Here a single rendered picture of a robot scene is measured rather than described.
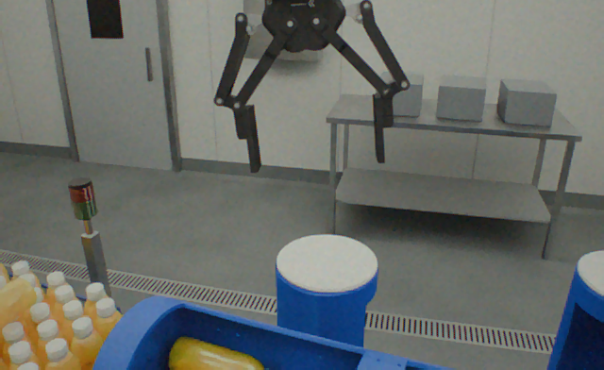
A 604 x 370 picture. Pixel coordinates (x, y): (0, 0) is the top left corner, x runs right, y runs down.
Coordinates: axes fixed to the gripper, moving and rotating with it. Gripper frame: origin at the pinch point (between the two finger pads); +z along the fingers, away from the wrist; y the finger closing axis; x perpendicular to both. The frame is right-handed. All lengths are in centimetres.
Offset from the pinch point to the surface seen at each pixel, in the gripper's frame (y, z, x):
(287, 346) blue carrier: 10, 43, -24
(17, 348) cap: 63, 40, -20
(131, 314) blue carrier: 34.8, 30.1, -15.9
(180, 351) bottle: 29, 40, -19
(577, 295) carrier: -63, 63, -62
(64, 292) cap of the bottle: 63, 39, -38
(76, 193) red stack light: 68, 23, -61
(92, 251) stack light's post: 69, 41, -64
